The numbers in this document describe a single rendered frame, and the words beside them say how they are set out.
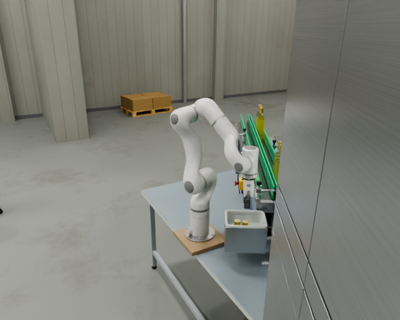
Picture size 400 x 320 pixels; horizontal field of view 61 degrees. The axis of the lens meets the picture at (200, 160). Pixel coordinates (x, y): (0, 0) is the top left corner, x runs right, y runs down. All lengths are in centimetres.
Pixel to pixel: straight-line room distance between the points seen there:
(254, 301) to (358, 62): 144
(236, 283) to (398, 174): 153
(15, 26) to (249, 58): 620
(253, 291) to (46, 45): 540
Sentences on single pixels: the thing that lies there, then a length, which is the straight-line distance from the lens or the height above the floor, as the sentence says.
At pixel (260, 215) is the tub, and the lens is 197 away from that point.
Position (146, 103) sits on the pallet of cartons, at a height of 30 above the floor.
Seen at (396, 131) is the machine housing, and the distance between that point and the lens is 40.
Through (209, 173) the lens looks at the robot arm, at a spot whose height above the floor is 118.
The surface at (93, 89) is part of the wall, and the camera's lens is 881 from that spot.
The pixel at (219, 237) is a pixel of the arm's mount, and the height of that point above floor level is 77.
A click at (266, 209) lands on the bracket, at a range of 199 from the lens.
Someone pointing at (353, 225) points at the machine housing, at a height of 174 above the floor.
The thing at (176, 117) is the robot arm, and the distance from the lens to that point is 182.
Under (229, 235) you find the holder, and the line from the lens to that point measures 184.
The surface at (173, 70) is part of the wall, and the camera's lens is 944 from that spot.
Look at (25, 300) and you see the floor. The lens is 312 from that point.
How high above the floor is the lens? 198
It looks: 21 degrees down
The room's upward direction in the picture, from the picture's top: 1 degrees clockwise
